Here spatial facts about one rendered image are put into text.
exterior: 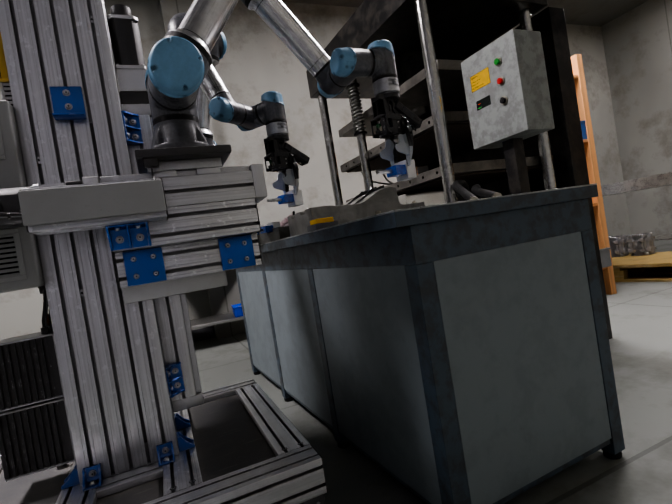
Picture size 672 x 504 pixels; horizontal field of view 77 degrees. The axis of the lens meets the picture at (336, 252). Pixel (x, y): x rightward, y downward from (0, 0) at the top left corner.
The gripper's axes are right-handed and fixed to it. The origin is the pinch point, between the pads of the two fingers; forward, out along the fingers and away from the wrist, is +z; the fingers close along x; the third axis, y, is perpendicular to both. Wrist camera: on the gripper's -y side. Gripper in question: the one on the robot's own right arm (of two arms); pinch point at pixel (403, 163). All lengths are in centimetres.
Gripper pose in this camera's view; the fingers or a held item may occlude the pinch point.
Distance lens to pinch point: 130.0
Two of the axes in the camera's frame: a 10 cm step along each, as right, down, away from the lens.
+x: 5.5, -0.7, -8.3
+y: -8.2, 1.4, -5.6
